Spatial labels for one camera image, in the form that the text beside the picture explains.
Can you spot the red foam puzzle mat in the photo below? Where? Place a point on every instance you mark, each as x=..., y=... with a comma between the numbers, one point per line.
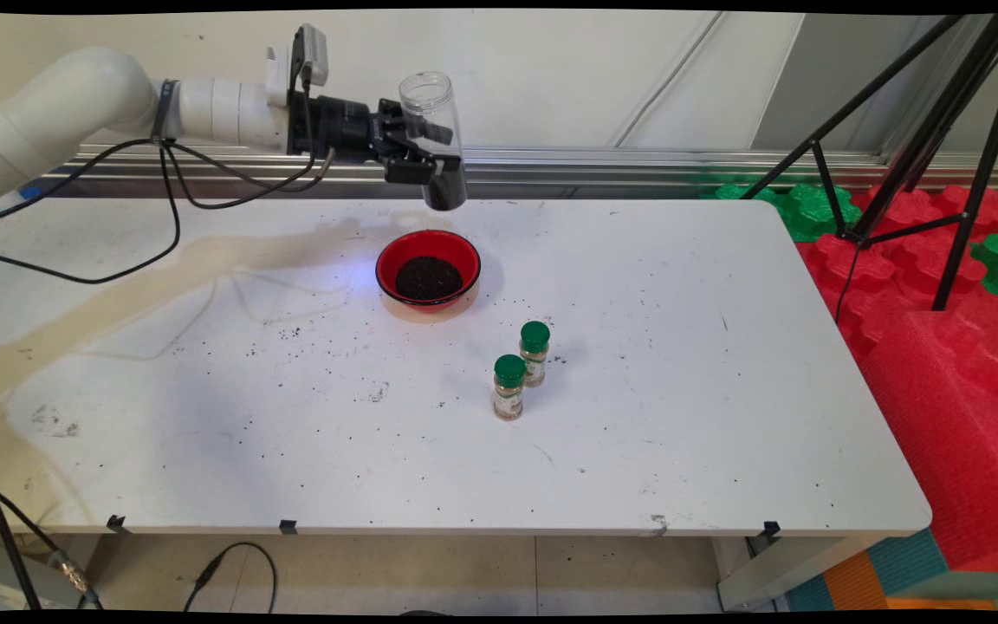
x=889, y=260

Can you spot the black tripod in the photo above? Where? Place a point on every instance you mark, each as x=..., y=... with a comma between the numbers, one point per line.
x=856, y=232

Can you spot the green capped spice bottle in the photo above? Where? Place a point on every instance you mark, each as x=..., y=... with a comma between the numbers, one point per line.
x=509, y=371
x=534, y=336

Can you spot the black granules heap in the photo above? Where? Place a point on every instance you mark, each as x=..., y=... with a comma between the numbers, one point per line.
x=447, y=195
x=428, y=277

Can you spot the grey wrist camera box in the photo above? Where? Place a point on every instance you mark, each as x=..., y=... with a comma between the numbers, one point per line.
x=313, y=52

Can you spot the blue tape piece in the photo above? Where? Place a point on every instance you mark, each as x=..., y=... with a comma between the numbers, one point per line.
x=31, y=191

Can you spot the red bowl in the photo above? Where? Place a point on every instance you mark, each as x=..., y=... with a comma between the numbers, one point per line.
x=389, y=260

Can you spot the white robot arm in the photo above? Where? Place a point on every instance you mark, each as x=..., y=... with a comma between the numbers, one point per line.
x=74, y=104

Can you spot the clear plastic jar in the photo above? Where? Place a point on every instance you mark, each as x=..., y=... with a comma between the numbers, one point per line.
x=430, y=95

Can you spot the aluminium rail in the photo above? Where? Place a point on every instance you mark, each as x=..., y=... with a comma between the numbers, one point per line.
x=638, y=165

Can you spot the teal orange foam mat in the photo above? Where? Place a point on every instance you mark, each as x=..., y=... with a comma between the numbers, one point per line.
x=897, y=572

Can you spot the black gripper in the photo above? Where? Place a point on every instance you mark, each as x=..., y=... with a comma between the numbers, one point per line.
x=343, y=126

